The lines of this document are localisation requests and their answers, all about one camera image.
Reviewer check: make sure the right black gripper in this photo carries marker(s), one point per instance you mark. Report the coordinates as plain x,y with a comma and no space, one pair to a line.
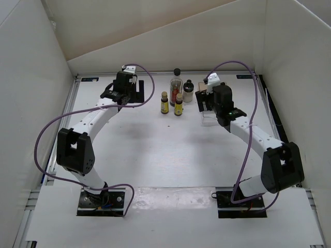
202,97

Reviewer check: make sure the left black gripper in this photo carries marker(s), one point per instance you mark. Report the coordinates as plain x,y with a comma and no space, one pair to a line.
138,96

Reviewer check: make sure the white powder jar black cap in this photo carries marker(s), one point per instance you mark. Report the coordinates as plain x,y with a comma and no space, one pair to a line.
188,89

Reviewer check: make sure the tall clear chili bottle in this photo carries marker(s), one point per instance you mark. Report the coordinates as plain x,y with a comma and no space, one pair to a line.
176,84

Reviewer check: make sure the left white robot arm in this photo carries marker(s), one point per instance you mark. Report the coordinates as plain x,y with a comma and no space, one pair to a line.
74,145

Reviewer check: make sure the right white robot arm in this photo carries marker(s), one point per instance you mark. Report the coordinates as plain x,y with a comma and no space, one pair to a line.
281,162

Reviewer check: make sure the tiered clear condiment rack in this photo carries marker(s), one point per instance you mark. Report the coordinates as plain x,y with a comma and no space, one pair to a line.
208,118

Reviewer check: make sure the left small yellow-label bottle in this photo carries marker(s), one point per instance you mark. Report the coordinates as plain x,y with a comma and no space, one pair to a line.
164,103

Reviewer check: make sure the small yellow-label bottle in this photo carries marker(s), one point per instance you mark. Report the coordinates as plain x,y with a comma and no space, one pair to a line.
178,107
164,103

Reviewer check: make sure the right small yellow-label bottle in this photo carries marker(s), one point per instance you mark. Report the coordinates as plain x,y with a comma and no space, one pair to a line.
178,107

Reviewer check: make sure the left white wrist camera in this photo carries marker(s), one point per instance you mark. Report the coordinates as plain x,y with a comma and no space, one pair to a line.
129,69

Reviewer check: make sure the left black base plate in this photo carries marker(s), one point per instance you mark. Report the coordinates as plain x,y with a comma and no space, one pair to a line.
110,204

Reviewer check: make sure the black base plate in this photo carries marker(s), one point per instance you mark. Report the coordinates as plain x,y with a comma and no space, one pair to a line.
110,204
247,210

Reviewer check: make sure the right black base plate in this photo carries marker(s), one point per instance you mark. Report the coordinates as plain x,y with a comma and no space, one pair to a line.
247,210

